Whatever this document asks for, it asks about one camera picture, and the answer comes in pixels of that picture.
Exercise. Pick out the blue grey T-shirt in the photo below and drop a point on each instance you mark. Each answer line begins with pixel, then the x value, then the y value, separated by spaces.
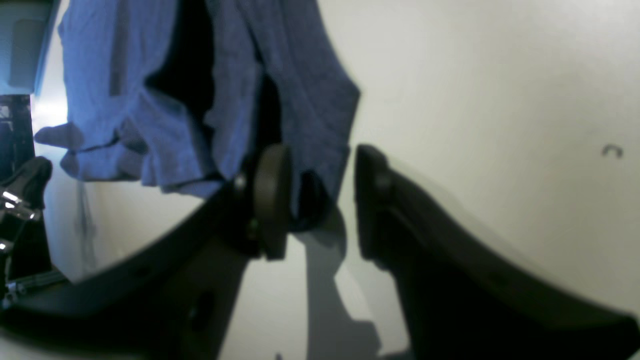
pixel 177 93

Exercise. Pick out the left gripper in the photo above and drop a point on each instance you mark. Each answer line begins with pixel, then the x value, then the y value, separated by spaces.
pixel 24 245

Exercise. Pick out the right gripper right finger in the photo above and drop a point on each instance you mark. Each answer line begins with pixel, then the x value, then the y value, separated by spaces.
pixel 460 299

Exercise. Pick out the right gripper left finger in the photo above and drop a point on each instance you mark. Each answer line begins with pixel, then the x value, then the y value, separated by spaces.
pixel 174 299

